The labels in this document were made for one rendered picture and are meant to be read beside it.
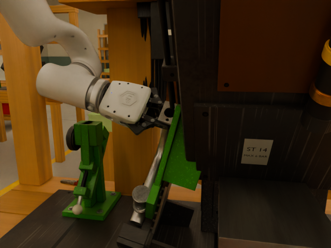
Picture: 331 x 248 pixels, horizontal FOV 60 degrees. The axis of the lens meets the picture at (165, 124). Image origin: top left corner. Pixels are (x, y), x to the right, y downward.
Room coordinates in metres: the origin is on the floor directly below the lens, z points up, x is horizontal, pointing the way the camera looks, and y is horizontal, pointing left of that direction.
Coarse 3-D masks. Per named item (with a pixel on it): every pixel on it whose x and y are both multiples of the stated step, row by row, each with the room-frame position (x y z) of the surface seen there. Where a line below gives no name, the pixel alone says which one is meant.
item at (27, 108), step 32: (0, 32) 1.01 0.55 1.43; (128, 32) 0.93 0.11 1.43; (32, 64) 1.02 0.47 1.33; (128, 64) 0.93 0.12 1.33; (32, 96) 1.01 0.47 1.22; (32, 128) 0.99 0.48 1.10; (128, 128) 0.93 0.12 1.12; (32, 160) 1.00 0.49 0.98; (128, 160) 0.93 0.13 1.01; (128, 192) 0.93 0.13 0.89
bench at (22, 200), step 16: (16, 192) 0.94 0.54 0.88; (32, 192) 0.94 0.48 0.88; (48, 192) 0.94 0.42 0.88; (176, 192) 0.94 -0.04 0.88; (192, 192) 0.94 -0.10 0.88; (0, 208) 0.83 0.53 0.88; (16, 208) 0.83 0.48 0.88; (32, 208) 0.83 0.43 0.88; (0, 224) 0.74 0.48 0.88; (16, 224) 0.74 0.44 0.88
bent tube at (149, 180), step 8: (168, 104) 0.65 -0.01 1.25; (176, 104) 0.65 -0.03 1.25; (168, 112) 0.66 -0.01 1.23; (160, 120) 0.62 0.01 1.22; (168, 120) 0.63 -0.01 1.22; (160, 144) 0.70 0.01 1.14; (160, 152) 0.70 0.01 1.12; (160, 160) 0.69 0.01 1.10; (152, 168) 0.67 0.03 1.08; (152, 176) 0.66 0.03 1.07; (144, 184) 0.65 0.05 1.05; (152, 184) 0.64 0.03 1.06; (136, 216) 0.58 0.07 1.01; (144, 216) 0.59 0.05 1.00; (136, 224) 0.59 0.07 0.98
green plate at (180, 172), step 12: (180, 108) 0.52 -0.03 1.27; (180, 120) 0.53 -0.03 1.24; (168, 132) 0.52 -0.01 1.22; (180, 132) 0.53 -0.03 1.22; (168, 144) 0.52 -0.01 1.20; (180, 144) 0.53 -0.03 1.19; (168, 156) 0.54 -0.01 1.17; (180, 156) 0.53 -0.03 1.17; (168, 168) 0.54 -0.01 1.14; (180, 168) 0.53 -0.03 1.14; (192, 168) 0.53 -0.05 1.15; (156, 180) 0.53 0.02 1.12; (168, 180) 0.54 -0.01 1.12; (180, 180) 0.53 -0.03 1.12; (192, 180) 0.53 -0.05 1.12
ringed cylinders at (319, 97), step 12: (324, 48) 0.32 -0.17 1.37; (324, 60) 0.32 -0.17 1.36; (324, 72) 0.33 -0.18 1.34; (312, 84) 0.35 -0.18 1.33; (324, 84) 0.33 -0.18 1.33; (312, 96) 0.35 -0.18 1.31; (324, 96) 0.33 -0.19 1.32; (312, 108) 0.36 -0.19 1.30; (324, 108) 0.34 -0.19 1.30; (300, 120) 0.38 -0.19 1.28; (312, 120) 0.36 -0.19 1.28; (324, 120) 0.35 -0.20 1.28; (312, 132) 0.37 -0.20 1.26; (324, 132) 0.36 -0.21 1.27
